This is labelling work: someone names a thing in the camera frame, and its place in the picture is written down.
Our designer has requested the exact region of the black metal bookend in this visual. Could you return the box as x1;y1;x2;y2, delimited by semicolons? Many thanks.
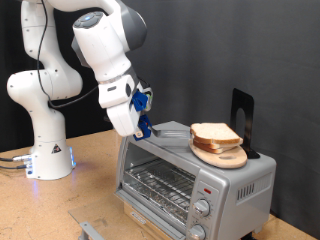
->
229;87;262;160

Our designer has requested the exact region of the silver oven knob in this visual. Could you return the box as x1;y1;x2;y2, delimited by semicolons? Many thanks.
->
193;198;212;218
188;223;207;240

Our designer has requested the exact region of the black backdrop curtain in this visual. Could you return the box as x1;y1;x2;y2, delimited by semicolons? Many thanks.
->
0;0;118;153

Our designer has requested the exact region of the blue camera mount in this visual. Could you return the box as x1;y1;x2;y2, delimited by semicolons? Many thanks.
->
131;90;149;113

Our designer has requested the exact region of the gray backdrop curtain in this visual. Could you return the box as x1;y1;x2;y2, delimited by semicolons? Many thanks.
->
114;0;320;239

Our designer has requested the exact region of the oval wooden plate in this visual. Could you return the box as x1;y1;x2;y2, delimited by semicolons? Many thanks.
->
188;133;249;170

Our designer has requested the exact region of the wire oven rack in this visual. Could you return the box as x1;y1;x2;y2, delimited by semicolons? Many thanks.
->
123;159;197;225

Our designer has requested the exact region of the black base cable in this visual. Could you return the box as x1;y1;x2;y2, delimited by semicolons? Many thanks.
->
0;163;29;171
0;154;33;164

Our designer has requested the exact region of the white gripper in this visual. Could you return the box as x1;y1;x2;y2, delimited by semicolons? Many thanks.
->
97;73;145;141

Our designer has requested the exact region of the silver toaster oven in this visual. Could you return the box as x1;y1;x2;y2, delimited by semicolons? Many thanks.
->
114;120;278;240

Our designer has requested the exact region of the white bread slice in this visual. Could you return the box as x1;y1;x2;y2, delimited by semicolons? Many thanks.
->
189;122;244;145

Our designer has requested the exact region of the glass oven door with handle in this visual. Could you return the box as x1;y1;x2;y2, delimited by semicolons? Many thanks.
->
68;191;168;240

